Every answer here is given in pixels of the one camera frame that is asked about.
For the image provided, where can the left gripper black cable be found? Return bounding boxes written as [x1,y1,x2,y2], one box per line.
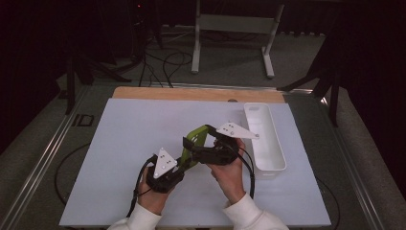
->
[54,142,159,219]

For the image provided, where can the person's left white sleeve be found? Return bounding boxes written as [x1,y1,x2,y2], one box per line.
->
[106,202,164,230]

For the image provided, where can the metal floor rail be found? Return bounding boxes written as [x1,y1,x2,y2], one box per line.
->
[319,95,389,230]
[0,85,91,230]

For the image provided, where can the dark equipment with red light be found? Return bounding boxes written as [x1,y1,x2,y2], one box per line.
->
[126,0,164,63]

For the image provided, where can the white metal desk frame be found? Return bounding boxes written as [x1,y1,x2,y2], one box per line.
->
[191,0,285,80]

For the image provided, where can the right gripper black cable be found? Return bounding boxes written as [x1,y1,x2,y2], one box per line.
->
[223,140,341,230]

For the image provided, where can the green cartoon phone case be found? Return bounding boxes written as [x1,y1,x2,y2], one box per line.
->
[177,125,211,171]

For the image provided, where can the white table board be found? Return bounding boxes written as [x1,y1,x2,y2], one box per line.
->
[58,98,332,228]

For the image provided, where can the person's white sleeve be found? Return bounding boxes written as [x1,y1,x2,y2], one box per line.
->
[221,192,290,230]
[106,202,164,230]

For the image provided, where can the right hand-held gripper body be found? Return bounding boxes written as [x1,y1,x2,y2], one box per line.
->
[191,121,260,167]

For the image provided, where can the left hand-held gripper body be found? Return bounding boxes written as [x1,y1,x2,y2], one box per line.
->
[146,147,185,195]

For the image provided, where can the wooden table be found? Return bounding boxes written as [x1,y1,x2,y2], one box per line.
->
[112,85,286,104]

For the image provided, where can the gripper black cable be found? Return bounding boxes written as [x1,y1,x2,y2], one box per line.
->
[223,140,341,230]
[54,142,159,219]

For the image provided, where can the person's right hand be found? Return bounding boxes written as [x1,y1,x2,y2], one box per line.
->
[206,138,248,206]

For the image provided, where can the person's right white sleeve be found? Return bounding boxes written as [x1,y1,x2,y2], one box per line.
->
[221,192,290,230]

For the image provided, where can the person's left hand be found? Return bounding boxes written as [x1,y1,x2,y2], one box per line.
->
[137,167,176,216]

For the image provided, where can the black floor cables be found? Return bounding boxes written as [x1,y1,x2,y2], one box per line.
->
[138,47,194,89]

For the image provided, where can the white oblong plastic bin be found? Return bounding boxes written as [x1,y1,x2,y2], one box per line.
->
[240,102,287,180]

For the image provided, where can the black tripod stand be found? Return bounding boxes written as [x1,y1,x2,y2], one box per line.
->
[276,32,341,128]
[64,47,132,116]

